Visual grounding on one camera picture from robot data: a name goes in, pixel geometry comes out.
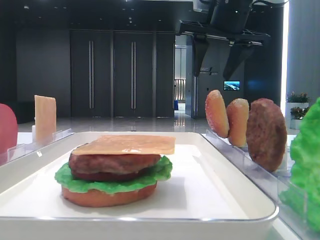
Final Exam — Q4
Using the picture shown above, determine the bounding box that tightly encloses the bottom bun on tray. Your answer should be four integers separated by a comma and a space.
61, 183, 157, 208

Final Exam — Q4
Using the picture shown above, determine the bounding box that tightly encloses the green lettuce leaf on burger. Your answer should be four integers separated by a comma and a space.
54, 155, 173, 194

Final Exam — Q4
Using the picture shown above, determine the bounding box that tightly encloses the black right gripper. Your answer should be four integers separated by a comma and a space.
178, 0, 271, 79

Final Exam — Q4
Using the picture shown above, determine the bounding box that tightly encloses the upright orange cheese slice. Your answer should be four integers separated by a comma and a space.
34, 95, 57, 143

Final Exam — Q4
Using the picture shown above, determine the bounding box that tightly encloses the upright green lettuce leaf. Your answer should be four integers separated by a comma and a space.
279, 99, 320, 232

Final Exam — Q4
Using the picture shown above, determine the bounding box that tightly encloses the sesame bun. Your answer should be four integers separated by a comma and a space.
226, 98, 249, 148
205, 89, 230, 138

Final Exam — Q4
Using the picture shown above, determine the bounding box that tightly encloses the clear left long rail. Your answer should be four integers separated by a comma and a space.
0, 128, 73, 166

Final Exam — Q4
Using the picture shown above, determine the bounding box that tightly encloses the upright red tomato slice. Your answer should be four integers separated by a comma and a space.
0, 103, 18, 154

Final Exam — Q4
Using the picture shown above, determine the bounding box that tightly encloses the potted flowers white planter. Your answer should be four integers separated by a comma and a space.
285, 92, 310, 130

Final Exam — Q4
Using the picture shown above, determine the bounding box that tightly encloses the wall screen display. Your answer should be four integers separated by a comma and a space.
223, 81, 240, 91

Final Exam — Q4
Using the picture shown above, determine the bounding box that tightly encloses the orange cheese slice on burger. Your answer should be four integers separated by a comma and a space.
72, 134, 176, 155

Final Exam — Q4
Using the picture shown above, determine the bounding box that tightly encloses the clear long rail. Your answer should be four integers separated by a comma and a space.
0, 128, 73, 166
204, 129, 320, 240

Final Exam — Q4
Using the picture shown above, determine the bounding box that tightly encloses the upright brown meat patty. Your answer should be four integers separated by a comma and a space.
246, 98, 287, 172

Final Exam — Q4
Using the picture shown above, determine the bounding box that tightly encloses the clear right long rail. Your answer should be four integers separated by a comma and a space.
204, 129, 320, 240

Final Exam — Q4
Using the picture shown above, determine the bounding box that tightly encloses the brown meat patty on burger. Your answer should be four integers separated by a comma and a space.
68, 154, 161, 174

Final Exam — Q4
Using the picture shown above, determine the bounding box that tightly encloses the white rectangular metal tray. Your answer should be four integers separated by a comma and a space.
0, 132, 279, 240

